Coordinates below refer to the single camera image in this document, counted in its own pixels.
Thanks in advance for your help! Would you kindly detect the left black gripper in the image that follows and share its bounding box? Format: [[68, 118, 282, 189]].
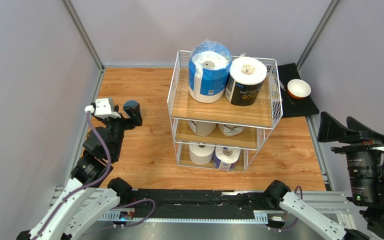
[[101, 103, 143, 160]]

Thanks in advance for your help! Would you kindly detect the brown paper roll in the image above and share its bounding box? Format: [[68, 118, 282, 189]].
[[187, 120, 217, 137], [217, 123, 246, 137]]

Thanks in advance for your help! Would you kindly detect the plain white paper towel roll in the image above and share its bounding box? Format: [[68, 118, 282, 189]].
[[189, 144, 216, 165]]

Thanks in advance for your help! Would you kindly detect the white wire wooden shelf rack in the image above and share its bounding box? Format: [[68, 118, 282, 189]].
[[167, 50, 283, 172]]

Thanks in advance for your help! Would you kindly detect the blue paper towel roll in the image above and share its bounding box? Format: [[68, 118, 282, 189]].
[[188, 39, 232, 104]]

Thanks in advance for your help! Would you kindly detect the white roll blue label wrapper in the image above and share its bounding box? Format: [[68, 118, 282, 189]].
[[212, 146, 241, 172]]

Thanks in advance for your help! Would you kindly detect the white roll dark brown wrapper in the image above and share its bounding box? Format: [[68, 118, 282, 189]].
[[225, 53, 268, 106]]

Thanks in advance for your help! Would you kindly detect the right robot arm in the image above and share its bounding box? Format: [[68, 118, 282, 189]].
[[262, 111, 384, 240]]

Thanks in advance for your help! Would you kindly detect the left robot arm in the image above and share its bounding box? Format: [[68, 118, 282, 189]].
[[16, 97, 143, 240]]

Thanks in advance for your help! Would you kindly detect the black cloth placemat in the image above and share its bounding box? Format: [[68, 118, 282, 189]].
[[277, 63, 320, 118]]

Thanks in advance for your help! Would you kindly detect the orange white bowl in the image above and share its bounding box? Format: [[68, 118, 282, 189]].
[[287, 79, 312, 100]]

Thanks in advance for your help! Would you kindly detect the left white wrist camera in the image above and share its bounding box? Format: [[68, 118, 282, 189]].
[[84, 97, 121, 119]]

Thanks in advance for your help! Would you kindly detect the dark handled knife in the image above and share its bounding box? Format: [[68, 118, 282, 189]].
[[279, 81, 295, 106]]

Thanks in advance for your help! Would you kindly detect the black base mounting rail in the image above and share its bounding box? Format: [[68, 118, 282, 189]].
[[99, 187, 298, 221]]

